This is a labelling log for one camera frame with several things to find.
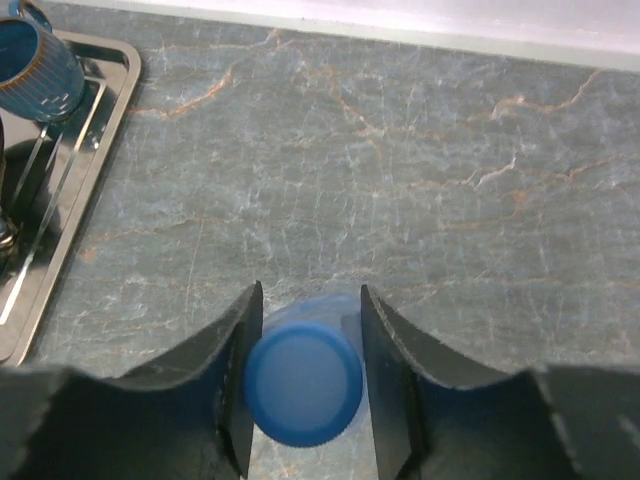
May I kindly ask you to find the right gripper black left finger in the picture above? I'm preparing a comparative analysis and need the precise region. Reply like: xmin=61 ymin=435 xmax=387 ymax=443
xmin=1 ymin=283 xmax=263 ymax=479

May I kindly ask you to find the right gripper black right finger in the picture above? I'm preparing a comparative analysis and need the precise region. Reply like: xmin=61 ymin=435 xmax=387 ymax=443
xmin=360 ymin=286 xmax=639 ymax=479

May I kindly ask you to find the blue-label water bottle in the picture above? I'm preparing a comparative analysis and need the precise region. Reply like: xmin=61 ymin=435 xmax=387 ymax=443
xmin=244 ymin=293 xmax=368 ymax=448

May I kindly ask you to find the metal serving tray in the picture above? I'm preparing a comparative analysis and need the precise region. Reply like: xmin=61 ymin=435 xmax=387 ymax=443
xmin=1 ymin=31 xmax=142 ymax=365

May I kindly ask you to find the dark teal mug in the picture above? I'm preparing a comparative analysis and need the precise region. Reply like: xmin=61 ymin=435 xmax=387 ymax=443
xmin=1 ymin=1 xmax=85 ymax=123

